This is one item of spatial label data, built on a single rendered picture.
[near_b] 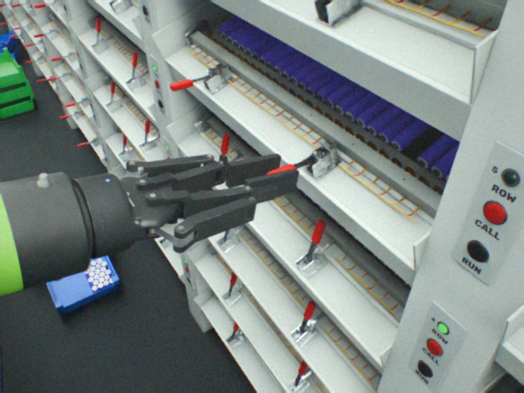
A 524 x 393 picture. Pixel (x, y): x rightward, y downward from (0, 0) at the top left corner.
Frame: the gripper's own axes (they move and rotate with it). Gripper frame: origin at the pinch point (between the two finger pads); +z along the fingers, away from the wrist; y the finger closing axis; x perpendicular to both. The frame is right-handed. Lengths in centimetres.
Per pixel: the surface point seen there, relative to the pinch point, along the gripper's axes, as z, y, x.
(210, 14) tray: 15.6, -42.4, 6.2
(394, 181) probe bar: 10.6, 9.6, 3.1
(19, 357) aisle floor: -25, -65, -98
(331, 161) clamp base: 9.5, 0.9, 0.9
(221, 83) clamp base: 9.2, -25.7, 0.2
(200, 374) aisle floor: 16, -31, -90
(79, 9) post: 12, -113, -12
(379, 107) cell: 17.4, -0.7, 6.4
